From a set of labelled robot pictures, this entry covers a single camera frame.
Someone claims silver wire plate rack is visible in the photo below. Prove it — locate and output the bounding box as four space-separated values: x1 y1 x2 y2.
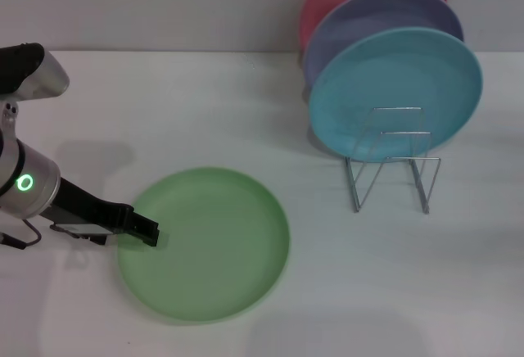
345 106 442 215

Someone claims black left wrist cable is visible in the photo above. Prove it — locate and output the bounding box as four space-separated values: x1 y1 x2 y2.
0 219 42 248

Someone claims green plastic plate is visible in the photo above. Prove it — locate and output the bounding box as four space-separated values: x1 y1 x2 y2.
117 166 291 328

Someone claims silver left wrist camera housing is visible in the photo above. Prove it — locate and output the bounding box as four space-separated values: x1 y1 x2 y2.
0 43 70 102

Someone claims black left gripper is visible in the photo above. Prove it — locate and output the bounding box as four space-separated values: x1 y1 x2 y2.
40 178 160 248

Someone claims light blue plastic plate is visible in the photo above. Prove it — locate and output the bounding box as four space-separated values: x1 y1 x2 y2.
309 27 484 165

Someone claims purple plastic plate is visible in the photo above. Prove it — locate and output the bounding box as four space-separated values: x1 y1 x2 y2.
302 0 466 88

